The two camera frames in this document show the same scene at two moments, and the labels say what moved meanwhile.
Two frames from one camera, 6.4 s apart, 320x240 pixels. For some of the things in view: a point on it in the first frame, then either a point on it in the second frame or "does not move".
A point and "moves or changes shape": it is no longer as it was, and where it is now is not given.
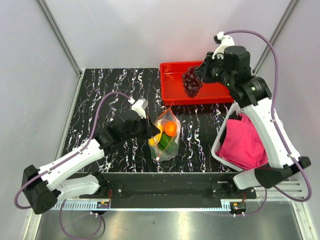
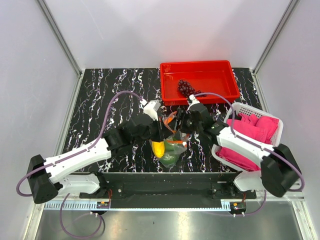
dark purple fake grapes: [192, 82] moves or changes shape
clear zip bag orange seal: [165, 145] moves or changes shape
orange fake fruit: [170, 128] -> [169, 119]
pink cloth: [242, 146] does not move
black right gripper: [203, 70] -> [181, 115]
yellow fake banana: [154, 140] moves or changes shape
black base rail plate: [172, 186] does not move
